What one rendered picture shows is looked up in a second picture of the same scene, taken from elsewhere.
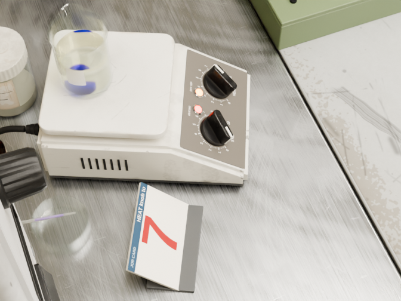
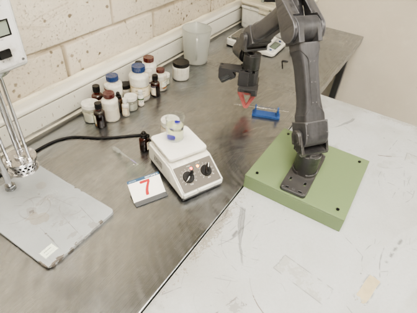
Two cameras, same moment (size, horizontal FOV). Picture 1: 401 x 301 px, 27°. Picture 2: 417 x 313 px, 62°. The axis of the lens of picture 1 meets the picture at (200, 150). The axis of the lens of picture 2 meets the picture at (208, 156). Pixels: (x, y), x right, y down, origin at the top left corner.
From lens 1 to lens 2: 56 cm
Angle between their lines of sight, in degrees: 36
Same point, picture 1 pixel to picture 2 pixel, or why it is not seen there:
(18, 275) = not seen: outside the picture
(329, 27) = (263, 192)
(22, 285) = not seen: outside the picture
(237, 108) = (204, 181)
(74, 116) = (160, 141)
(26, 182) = not seen: outside the picture
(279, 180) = (193, 209)
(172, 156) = (169, 170)
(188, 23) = (231, 161)
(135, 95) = (177, 148)
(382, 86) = (256, 219)
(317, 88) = (237, 202)
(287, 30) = (247, 179)
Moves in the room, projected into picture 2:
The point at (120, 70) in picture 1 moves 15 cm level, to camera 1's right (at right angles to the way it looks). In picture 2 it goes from (183, 142) to (216, 172)
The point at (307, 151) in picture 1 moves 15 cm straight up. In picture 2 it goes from (210, 211) to (215, 168)
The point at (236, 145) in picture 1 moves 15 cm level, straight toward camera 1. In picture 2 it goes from (190, 186) to (137, 207)
